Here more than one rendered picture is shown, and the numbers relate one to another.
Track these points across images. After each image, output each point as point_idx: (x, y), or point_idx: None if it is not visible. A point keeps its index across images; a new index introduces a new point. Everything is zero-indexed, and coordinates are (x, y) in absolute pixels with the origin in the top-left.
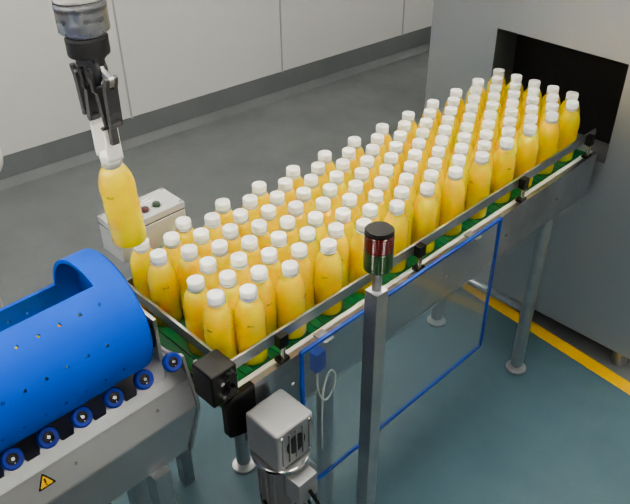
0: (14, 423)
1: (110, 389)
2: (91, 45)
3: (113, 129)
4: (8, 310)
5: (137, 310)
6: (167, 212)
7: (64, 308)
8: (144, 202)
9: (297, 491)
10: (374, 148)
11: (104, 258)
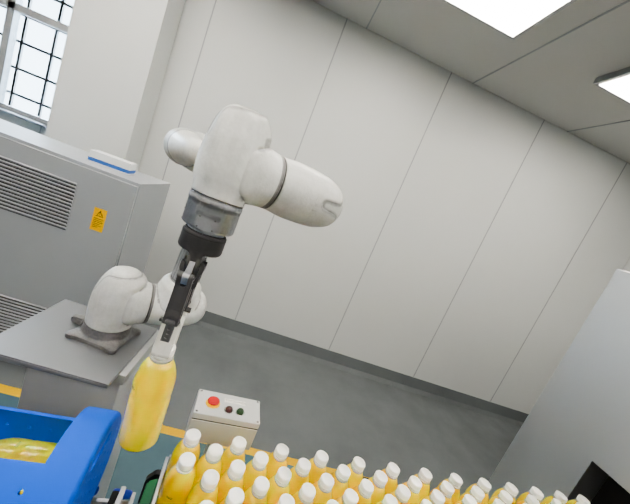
0: None
1: None
2: (194, 237)
3: (169, 325)
4: (35, 417)
5: None
6: (241, 424)
7: None
8: (236, 403)
9: None
10: (440, 498)
11: (97, 439)
